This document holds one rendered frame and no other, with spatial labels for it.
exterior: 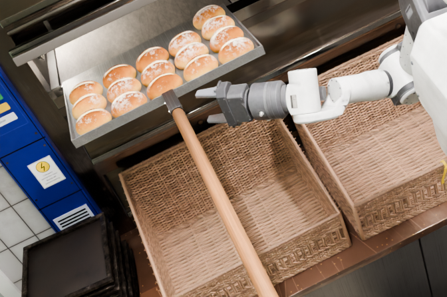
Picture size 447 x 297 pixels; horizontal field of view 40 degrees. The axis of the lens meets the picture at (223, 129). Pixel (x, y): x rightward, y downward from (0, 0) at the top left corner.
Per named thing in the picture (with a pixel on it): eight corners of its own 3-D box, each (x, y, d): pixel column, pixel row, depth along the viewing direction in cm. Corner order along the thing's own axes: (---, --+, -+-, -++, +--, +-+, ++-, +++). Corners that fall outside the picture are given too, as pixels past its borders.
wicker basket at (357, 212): (300, 150, 218) (278, 91, 201) (442, 82, 219) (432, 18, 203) (362, 244, 179) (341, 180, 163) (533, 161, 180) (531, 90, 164)
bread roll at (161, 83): (180, 78, 165) (173, 62, 162) (187, 89, 160) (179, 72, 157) (147, 94, 165) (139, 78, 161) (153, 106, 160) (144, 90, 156)
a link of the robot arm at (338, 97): (302, 125, 136) (354, 115, 140) (297, 84, 135) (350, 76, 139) (289, 123, 142) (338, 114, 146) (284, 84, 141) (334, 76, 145)
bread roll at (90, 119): (112, 112, 164) (102, 97, 161) (116, 126, 159) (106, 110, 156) (78, 129, 164) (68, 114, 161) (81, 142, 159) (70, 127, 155)
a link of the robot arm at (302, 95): (267, 122, 139) (316, 118, 134) (261, 75, 138) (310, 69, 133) (283, 114, 149) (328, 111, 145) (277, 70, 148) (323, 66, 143)
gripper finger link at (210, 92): (199, 90, 149) (221, 88, 146) (195, 99, 146) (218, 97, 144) (196, 86, 148) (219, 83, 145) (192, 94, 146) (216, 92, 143)
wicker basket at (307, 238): (149, 226, 216) (114, 172, 199) (291, 154, 218) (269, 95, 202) (183, 335, 177) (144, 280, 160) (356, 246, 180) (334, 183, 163)
